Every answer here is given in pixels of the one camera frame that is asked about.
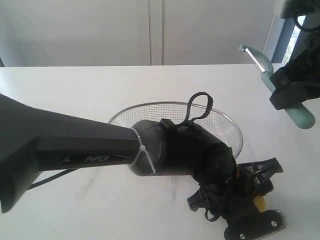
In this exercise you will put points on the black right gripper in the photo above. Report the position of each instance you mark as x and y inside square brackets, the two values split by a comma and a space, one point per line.
[299, 80]

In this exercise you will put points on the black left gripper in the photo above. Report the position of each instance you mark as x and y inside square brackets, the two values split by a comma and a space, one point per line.
[234, 199]

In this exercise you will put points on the teal handled peeler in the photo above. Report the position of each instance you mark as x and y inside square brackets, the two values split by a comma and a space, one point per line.
[298, 113]

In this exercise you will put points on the yellow lemon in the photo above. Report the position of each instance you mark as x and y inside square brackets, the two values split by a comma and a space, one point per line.
[259, 203]

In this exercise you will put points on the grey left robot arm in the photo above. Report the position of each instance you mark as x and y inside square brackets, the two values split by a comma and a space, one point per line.
[33, 141]

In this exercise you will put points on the window frame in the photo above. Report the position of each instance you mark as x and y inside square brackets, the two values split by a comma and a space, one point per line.
[281, 40]

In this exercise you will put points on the metal wire mesh basket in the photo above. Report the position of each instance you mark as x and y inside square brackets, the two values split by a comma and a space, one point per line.
[217, 122]

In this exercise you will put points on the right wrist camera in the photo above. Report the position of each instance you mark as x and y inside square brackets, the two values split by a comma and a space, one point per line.
[285, 9]

